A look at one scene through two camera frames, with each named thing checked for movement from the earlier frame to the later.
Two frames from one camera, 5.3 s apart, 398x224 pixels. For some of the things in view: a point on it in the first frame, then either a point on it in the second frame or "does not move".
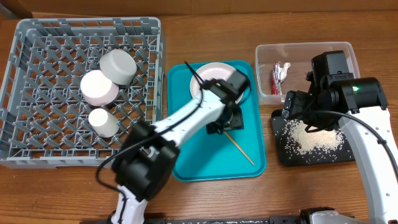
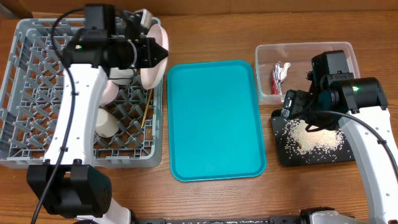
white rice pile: (313, 142) does not move
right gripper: (292, 104) does not move
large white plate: (214, 70) to (150, 76)
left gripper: (237, 119) to (150, 45)
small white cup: (104, 124) does not move
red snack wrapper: (279, 74) does not move
